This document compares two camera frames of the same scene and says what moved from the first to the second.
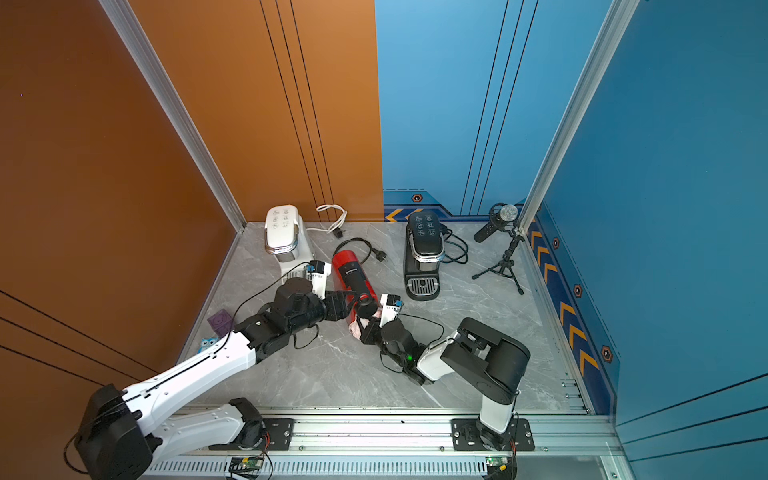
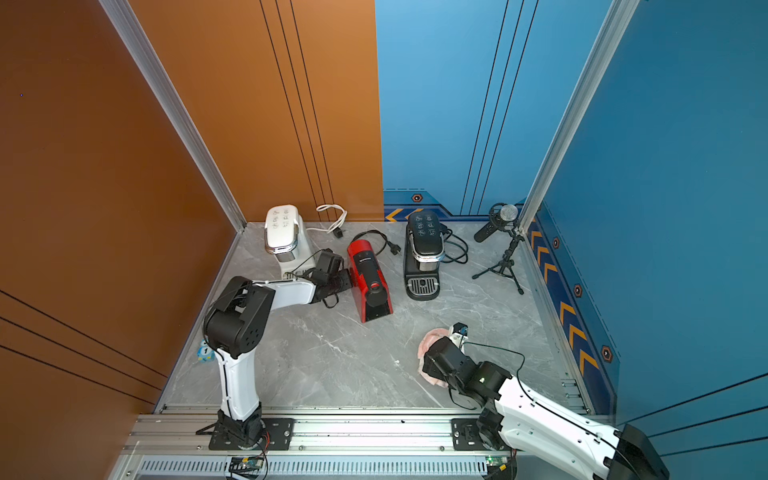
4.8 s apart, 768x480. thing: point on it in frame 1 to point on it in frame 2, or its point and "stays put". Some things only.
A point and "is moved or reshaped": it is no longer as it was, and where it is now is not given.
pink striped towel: (355, 329) is moved or reshaped
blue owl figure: (206, 343) stays put
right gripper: (371, 329) to (429, 366)
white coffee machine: (286, 237) stays put
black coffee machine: (424, 246) stays put
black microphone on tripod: (503, 216) stays put
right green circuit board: (497, 461) stays put
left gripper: (330, 301) to (345, 274)
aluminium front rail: (564, 449) stays put
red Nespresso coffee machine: (348, 274) is moved or reshaped
